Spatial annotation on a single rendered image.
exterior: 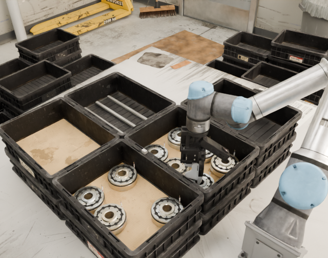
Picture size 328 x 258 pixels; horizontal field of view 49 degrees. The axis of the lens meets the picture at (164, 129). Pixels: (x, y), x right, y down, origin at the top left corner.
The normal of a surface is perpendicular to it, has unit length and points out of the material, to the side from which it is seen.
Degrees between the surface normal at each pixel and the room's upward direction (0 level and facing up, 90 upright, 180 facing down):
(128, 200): 0
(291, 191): 51
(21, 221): 0
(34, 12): 90
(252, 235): 90
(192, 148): 8
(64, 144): 0
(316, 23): 95
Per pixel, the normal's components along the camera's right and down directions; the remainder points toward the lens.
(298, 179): -0.36, -0.05
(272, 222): -0.41, -0.56
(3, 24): 0.76, 0.39
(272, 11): -0.64, 0.48
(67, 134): -0.02, -0.79
